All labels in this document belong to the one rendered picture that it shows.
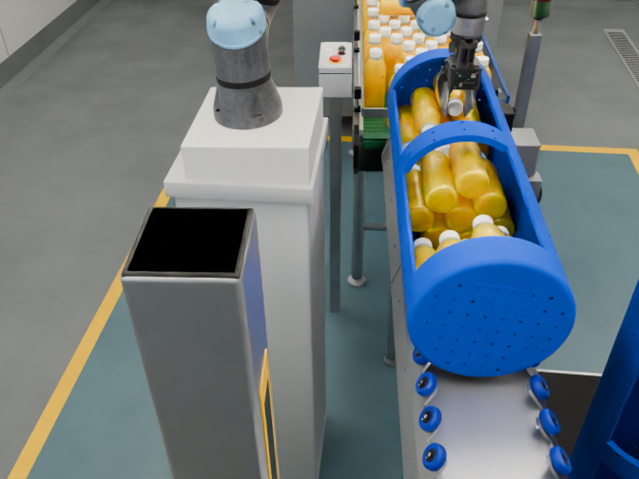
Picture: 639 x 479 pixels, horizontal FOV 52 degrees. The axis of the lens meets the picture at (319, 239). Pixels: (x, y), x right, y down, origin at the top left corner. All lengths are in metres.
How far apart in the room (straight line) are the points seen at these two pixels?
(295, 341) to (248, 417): 1.30
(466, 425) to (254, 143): 0.68
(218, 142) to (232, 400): 1.04
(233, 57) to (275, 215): 0.34
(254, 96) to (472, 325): 0.64
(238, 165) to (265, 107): 0.14
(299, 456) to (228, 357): 1.73
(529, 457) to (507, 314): 0.24
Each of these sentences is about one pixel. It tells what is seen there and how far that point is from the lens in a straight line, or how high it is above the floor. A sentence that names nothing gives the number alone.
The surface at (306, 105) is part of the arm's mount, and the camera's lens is 1.48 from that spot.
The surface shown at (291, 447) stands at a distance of 2.04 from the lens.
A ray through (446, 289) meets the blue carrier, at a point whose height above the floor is 1.17.
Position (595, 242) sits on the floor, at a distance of 3.30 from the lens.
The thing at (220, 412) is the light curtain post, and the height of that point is 1.60.
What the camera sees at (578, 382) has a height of 0.15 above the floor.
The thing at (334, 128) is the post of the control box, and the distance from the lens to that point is 2.21.
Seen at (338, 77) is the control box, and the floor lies 1.07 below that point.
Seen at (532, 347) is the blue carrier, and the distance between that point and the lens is 1.23.
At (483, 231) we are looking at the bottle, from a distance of 1.22.
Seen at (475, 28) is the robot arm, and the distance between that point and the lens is 1.53.
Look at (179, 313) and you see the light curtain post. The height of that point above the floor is 1.68.
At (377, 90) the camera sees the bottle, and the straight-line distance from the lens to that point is 2.17.
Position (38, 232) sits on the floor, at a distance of 3.44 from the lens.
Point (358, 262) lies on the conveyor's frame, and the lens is 2.76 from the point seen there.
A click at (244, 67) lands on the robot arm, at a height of 1.37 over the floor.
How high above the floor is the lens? 1.91
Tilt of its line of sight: 38 degrees down
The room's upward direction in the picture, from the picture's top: 1 degrees counter-clockwise
